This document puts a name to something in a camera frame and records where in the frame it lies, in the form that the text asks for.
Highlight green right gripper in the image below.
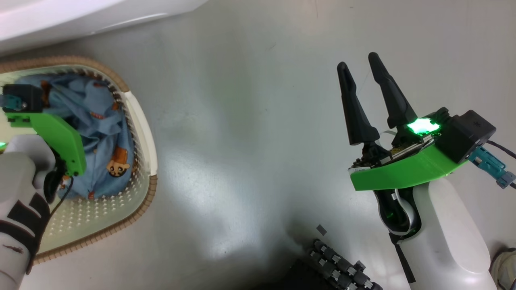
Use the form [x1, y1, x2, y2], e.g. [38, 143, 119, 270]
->
[337, 52, 471, 242]

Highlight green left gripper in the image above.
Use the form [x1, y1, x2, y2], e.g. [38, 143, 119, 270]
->
[6, 113, 87, 203]

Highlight blue bear print garment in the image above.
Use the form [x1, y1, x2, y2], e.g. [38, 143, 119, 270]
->
[14, 75, 135, 201]

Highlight white front-load washing machine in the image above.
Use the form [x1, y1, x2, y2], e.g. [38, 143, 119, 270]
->
[0, 0, 208, 54]

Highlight white perforated basket brown rim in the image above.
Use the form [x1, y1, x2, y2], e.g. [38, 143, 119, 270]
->
[0, 56, 158, 264]

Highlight grey shoe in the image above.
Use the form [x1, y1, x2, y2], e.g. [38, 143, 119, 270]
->
[489, 248, 516, 290]

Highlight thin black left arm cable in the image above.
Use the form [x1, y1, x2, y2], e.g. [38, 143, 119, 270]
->
[26, 175, 75, 274]

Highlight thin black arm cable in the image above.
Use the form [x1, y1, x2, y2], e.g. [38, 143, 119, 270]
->
[26, 175, 75, 274]
[486, 139, 516, 160]

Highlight teal cable connector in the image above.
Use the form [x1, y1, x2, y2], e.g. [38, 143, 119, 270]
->
[470, 147, 516, 189]
[1, 95, 25, 112]

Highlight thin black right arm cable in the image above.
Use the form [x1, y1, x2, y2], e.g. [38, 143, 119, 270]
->
[486, 139, 516, 160]

